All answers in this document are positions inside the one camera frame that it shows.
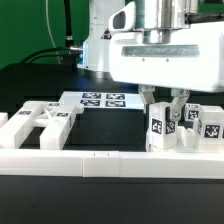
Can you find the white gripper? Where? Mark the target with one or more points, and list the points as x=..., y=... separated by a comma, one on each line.
x=193, y=60

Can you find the white chair seat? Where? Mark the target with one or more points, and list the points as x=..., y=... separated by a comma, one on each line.
x=182, y=140

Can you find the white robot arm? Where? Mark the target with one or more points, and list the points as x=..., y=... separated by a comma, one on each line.
x=156, y=43

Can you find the white marker sheet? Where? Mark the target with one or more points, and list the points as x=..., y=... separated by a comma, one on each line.
x=103, y=100

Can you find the white U-shaped fence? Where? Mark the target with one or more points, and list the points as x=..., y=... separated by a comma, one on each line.
x=179, y=164

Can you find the white part at left edge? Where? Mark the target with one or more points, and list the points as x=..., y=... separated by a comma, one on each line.
x=2, y=119

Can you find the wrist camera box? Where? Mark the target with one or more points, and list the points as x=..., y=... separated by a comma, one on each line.
x=125, y=20

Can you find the white chair back frame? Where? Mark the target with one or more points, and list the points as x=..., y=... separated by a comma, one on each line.
x=56, y=119

